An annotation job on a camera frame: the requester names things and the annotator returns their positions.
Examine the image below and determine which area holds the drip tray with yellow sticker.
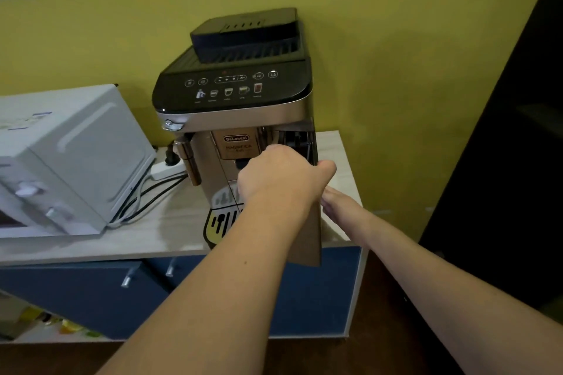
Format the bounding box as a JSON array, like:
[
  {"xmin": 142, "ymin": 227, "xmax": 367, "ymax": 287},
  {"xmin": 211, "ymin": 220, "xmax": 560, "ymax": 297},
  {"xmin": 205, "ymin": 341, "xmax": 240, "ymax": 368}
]
[{"xmin": 204, "ymin": 207, "xmax": 245, "ymax": 251}]

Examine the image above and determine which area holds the white microwave oven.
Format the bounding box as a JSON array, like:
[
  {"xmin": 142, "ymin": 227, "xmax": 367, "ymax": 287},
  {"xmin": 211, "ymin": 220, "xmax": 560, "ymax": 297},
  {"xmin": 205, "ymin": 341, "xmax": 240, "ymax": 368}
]
[{"xmin": 0, "ymin": 84, "xmax": 158, "ymax": 239}]

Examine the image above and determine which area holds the silver steam wand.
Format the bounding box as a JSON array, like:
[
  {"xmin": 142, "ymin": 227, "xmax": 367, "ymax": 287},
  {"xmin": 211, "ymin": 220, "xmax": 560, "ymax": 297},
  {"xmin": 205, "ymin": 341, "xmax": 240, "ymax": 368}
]
[{"xmin": 173, "ymin": 132, "xmax": 202, "ymax": 187}]

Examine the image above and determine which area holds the dark wooden cupboard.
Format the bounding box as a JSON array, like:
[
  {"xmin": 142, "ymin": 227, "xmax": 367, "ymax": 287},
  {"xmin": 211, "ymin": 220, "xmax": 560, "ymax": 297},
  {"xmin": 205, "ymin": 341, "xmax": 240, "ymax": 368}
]
[{"xmin": 418, "ymin": 0, "xmax": 563, "ymax": 316}]

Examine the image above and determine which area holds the black cable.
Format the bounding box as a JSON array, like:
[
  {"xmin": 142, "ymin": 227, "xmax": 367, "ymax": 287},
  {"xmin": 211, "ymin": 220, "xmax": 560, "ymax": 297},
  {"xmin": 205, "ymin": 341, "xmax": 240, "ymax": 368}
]
[{"xmin": 115, "ymin": 173, "xmax": 187, "ymax": 222}]

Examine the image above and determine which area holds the person's right forearm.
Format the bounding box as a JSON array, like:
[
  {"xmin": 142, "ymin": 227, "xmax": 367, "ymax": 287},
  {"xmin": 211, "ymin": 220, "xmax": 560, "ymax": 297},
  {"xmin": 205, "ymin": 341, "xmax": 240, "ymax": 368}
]
[{"xmin": 350, "ymin": 209, "xmax": 563, "ymax": 375}]

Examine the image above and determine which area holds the yellow packet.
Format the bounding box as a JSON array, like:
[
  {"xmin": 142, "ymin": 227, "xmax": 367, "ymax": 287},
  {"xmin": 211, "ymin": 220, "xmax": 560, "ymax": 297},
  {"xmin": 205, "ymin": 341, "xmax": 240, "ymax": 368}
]
[{"xmin": 59, "ymin": 318, "xmax": 84, "ymax": 335}]

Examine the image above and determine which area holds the person's left hand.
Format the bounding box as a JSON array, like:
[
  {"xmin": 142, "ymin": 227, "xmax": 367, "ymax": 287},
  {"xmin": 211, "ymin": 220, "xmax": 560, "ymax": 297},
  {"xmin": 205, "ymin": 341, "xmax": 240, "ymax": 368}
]
[{"xmin": 237, "ymin": 144, "xmax": 338, "ymax": 213}]

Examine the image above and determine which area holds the white power strip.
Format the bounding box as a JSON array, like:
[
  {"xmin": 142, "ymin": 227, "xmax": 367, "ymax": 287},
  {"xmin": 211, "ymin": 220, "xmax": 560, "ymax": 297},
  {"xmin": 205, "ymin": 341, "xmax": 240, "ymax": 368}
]
[{"xmin": 150, "ymin": 159, "xmax": 188, "ymax": 181}]

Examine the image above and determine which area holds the blue cabinet with light top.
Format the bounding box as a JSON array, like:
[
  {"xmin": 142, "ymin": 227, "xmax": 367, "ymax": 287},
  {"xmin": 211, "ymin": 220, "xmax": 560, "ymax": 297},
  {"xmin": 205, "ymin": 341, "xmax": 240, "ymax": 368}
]
[{"xmin": 0, "ymin": 130, "xmax": 369, "ymax": 341}]

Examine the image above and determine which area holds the person's right hand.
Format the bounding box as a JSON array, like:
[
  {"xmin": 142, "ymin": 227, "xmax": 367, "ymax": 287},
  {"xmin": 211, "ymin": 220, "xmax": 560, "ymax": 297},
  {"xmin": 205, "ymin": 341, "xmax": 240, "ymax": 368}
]
[{"xmin": 321, "ymin": 186, "xmax": 375, "ymax": 242}]

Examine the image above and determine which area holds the black bean hopper lid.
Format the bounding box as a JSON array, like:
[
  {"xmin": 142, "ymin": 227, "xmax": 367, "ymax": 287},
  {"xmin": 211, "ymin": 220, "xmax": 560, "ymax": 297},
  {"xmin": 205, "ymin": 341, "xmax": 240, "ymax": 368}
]
[{"xmin": 190, "ymin": 7, "xmax": 305, "ymax": 64}]

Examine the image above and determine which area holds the white cable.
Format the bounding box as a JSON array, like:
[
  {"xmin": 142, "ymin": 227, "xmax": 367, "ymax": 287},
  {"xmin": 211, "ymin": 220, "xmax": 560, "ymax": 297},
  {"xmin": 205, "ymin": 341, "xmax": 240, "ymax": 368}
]
[{"xmin": 108, "ymin": 168, "xmax": 152, "ymax": 229}]

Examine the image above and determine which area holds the silver black coffee machine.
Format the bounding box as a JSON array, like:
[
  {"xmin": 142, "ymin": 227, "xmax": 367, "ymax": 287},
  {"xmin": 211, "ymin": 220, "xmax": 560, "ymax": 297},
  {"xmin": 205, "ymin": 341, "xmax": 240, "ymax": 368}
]
[{"xmin": 152, "ymin": 7, "xmax": 318, "ymax": 252}]

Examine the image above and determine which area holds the person's left forearm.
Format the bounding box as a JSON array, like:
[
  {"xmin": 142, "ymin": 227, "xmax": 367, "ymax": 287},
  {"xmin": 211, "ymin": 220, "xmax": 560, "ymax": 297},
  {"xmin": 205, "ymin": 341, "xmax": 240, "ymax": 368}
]
[{"xmin": 94, "ymin": 194, "xmax": 327, "ymax": 375}]

